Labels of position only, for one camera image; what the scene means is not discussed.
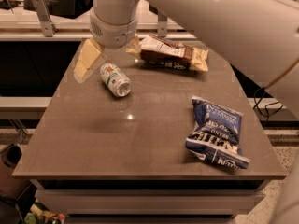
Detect left metal rail bracket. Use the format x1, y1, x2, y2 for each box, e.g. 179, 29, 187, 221
31, 0, 57, 37

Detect brown cream chip bag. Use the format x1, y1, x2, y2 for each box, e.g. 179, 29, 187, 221
139, 35, 208, 72

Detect dark bin at left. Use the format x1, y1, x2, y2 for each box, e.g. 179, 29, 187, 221
0, 144, 36, 201

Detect middle metal rail bracket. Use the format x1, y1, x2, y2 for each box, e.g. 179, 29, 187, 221
157, 11, 168, 37

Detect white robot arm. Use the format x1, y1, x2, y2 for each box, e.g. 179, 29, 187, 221
74, 0, 299, 116

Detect colourful items under table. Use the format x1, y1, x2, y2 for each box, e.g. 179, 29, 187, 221
24, 203, 65, 224

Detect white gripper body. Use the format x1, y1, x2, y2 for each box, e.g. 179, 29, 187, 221
90, 9, 137, 49

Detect metal rail bracket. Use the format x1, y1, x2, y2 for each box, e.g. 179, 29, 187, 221
157, 11, 168, 37
31, 0, 57, 37

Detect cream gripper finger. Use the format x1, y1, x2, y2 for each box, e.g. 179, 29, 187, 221
126, 35, 141, 59
74, 38, 105, 83

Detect blue chip bag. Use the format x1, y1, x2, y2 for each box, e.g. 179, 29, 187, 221
185, 96, 250, 169

